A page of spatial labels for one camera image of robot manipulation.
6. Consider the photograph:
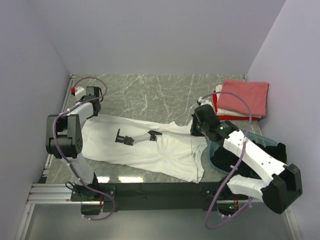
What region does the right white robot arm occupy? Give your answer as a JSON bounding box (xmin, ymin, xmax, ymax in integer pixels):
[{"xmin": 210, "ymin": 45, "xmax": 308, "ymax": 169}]
[{"xmin": 192, "ymin": 104, "xmax": 303, "ymax": 214}]

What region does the folded red t-shirt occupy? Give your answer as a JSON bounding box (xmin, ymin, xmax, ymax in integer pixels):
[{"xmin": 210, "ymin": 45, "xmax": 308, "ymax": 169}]
[{"xmin": 212, "ymin": 90, "xmax": 267, "ymax": 121}]

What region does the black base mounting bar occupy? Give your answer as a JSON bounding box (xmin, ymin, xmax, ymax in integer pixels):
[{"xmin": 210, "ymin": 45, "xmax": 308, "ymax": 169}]
[{"xmin": 70, "ymin": 181, "xmax": 241, "ymax": 217}]

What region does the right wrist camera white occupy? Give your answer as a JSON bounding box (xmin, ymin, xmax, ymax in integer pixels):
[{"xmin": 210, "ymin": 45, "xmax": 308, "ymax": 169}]
[{"xmin": 197, "ymin": 97, "xmax": 213, "ymax": 107}]

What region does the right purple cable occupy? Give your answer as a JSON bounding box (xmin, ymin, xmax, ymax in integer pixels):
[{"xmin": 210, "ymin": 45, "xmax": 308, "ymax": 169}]
[{"xmin": 204, "ymin": 91, "xmax": 253, "ymax": 230}]

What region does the teal plastic basket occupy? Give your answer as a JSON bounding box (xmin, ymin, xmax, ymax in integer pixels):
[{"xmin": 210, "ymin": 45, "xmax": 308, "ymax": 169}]
[{"xmin": 207, "ymin": 132, "xmax": 281, "ymax": 174}]

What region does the folded pink t-shirt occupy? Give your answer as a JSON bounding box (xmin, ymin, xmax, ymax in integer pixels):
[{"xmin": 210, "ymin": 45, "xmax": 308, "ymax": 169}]
[{"xmin": 215, "ymin": 79, "xmax": 269, "ymax": 118}]

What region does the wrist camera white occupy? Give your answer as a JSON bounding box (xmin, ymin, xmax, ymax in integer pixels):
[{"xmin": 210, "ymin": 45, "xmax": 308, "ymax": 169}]
[
  {"xmin": 197, "ymin": 97, "xmax": 213, "ymax": 107},
  {"xmin": 70, "ymin": 86, "xmax": 86, "ymax": 101}
]

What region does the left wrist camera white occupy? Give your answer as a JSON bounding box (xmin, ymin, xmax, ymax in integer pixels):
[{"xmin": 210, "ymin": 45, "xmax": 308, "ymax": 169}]
[{"xmin": 70, "ymin": 86, "xmax": 86, "ymax": 101}]

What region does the white printed t-shirt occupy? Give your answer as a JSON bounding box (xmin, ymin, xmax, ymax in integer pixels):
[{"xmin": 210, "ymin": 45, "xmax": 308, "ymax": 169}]
[{"xmin": 81, "ymin": 114, "xmax": 207, "ymax": 183}]

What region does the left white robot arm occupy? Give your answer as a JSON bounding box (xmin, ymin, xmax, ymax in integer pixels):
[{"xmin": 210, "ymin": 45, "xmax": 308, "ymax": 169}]
[{"xmin": 45, "ymin": 86, "xmax": 103, "ymax": 201}]

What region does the black t-shirt in basket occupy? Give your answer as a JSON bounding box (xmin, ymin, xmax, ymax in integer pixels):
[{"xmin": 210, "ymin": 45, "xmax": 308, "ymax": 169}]
[{"xmin": 210, "ymin": 141, "xmax": 287, "ymax": 179}]

